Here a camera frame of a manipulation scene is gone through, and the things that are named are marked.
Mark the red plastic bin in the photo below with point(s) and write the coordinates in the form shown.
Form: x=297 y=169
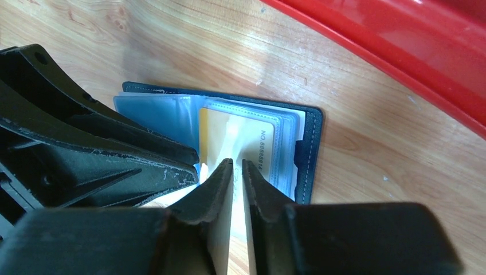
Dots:
x=435 y=48

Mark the navy blue card holder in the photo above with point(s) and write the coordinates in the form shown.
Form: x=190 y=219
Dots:
x=174 y=113

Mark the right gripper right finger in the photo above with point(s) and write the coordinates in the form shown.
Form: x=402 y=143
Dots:
x=285 y=237

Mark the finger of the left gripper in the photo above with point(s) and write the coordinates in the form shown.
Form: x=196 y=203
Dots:
x=86 y=163
x=30 y=71

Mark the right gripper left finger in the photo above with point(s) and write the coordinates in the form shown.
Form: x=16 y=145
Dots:
x=189 y=237

